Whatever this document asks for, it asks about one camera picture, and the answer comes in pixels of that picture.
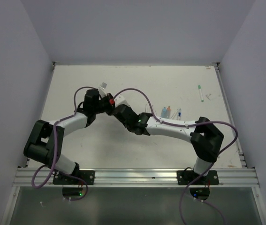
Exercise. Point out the green capped marker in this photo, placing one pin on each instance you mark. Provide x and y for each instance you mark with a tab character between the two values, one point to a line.
200	93

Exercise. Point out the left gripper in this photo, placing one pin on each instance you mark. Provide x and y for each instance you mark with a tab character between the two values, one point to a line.
111	105

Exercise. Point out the orange highlighter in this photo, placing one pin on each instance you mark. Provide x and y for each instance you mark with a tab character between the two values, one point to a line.
168	112

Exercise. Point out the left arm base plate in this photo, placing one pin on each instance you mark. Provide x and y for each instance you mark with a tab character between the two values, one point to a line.
88	176

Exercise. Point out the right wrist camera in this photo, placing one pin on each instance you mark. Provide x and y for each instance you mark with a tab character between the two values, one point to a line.
119	100

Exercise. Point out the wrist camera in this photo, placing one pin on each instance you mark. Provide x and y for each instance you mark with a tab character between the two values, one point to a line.
119	100
102	90

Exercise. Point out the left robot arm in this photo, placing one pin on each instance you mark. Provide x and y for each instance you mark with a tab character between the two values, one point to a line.
45	142

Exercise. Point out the aluminium rail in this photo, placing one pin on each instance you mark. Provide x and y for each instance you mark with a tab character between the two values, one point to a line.
145	178

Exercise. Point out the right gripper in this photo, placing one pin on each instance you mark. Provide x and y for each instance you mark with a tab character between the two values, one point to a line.
125	124

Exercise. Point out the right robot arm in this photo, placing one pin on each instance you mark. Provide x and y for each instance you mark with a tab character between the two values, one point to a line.
205	137

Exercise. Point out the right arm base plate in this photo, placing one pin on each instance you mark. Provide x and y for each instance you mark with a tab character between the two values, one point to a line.
186	176

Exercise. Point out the light blue highlighter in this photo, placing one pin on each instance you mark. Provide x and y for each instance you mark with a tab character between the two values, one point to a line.
164	112

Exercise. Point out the dark blue capped marker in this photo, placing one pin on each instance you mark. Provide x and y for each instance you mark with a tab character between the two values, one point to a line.
179	114

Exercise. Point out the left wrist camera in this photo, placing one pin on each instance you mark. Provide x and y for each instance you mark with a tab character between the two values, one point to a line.
102	90

